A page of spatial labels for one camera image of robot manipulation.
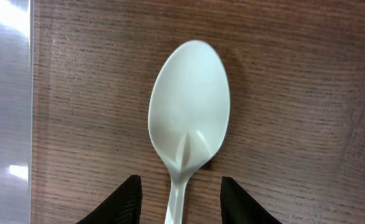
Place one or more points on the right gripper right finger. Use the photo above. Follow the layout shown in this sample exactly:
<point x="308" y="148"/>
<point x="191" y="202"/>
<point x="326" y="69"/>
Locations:
<point x="239" y="207"/>

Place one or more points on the clear plastic container right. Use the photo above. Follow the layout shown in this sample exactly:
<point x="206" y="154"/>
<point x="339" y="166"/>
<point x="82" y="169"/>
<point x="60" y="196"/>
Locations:
<point x="16" y="92"/>

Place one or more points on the white plastic spoon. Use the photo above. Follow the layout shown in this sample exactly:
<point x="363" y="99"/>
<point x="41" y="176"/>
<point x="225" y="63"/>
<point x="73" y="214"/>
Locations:
<point x="188" y="116"/>

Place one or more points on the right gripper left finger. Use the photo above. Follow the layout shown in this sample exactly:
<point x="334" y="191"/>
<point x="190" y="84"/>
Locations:
<point x="123" y="206"/>

